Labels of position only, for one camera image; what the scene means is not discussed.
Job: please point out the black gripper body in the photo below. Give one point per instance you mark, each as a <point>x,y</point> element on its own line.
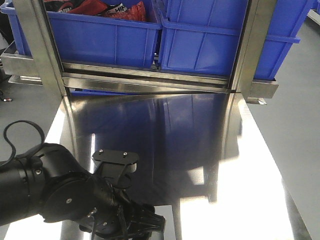
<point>123,221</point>

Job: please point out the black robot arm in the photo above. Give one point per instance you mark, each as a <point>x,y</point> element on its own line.
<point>48,181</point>

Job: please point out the blue bin with red items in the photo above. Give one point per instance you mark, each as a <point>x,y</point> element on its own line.
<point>105,40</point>

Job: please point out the blue plastic bin right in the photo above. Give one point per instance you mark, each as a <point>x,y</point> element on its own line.
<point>202,36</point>

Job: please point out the red packaged items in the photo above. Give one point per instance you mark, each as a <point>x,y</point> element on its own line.
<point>136,12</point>

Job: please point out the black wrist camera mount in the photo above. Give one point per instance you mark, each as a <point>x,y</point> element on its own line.
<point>115,166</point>

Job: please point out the stainless steel rack frame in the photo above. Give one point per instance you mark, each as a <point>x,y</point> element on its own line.
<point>44,66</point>

